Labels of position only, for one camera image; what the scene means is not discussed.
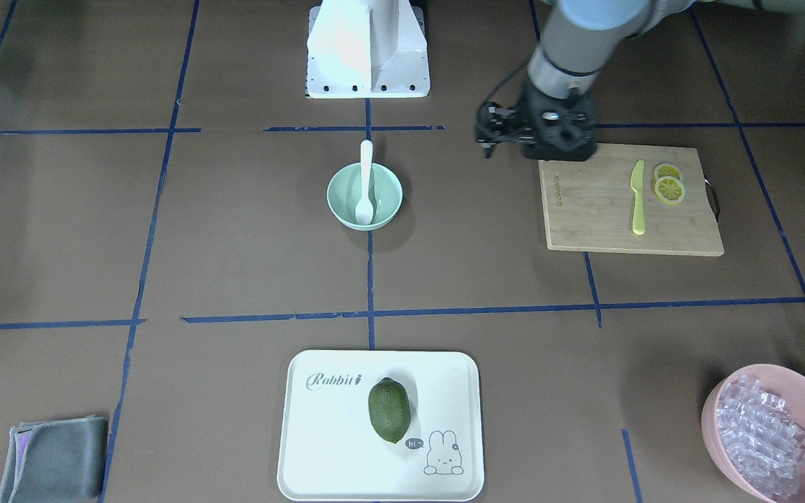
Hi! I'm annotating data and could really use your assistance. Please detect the green avocado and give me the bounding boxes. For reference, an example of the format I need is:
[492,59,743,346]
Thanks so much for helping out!
[368,377,412,444]

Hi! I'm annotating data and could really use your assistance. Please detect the silver blue second robot arm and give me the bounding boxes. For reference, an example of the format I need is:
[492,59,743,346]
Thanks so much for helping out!
[515,1,692,161]

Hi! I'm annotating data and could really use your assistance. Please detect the light green bowl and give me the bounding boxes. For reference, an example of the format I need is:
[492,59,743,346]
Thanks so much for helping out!
[326,162,403,231]

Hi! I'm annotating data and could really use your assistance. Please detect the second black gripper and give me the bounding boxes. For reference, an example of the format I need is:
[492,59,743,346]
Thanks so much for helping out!
[518,79,597,162]

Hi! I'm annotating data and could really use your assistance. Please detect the white rabbit tray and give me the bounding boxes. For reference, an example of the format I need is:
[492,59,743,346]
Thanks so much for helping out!
[277,349,485,502]

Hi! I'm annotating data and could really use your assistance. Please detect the grey folded cloth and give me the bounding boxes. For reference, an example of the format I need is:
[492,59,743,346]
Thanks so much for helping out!
[0,415,108,502]

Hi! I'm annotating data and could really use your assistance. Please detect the white plastic spoon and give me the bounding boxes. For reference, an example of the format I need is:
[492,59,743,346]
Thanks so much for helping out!
[354,139,375,226]

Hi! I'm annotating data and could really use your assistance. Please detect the metal board handle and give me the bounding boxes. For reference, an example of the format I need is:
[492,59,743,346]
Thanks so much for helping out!
[704,179,721,223]

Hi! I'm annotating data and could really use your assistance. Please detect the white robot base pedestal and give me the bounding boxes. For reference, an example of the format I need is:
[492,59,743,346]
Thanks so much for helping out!
[305,1,431,99]

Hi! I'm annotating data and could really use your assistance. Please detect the lower lemon slice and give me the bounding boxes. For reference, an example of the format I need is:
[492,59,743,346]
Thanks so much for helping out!
[653,176,685,205]

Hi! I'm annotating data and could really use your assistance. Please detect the clear ice cubes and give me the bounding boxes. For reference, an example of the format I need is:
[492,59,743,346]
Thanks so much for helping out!
[715,374,805,501]

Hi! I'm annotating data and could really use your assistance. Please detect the yellow plastic knife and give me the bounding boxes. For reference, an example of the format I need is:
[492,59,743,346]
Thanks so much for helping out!
[630,159,646,235]

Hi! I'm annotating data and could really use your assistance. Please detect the bamboo cutting board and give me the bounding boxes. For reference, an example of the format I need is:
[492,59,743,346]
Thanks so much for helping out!
[539,144,724,256]

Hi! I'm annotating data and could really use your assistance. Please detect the lemon slice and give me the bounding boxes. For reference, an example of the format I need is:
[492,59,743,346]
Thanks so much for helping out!
[653,163,683,182]
[653,176,685,205]

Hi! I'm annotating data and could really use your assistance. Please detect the upper lemon slice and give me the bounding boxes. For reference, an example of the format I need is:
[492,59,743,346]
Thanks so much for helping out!
[653,163,683,182]

